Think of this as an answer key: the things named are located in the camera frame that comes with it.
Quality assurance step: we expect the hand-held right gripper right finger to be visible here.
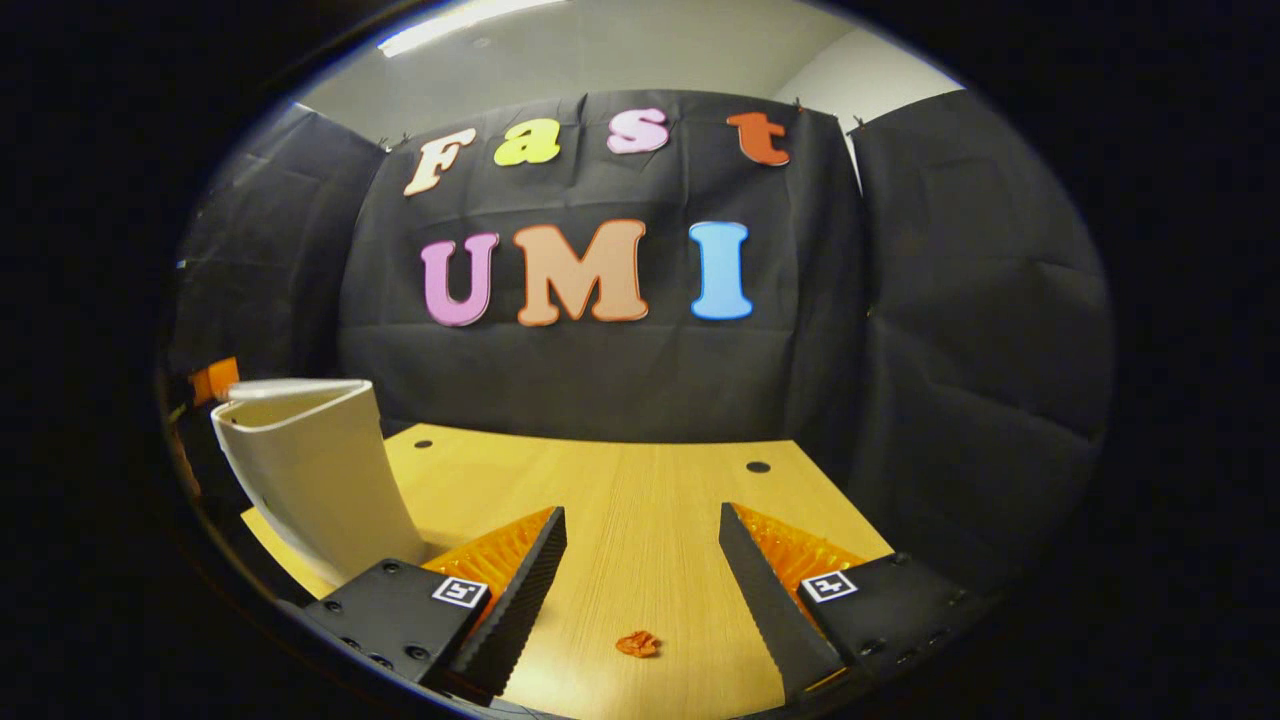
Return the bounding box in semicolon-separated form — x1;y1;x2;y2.
718;502;1003;705

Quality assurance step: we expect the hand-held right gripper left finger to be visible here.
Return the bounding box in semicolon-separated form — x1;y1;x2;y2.
300;505;569;706

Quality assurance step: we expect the white desktop garbage bin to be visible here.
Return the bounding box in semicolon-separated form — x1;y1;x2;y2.
210;378;431;589

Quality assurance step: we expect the wooden desktop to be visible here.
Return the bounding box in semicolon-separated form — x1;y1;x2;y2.
240;422;896;720

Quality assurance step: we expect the black backdrop cloth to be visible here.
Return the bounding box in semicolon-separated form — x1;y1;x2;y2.
165;88;1113;601

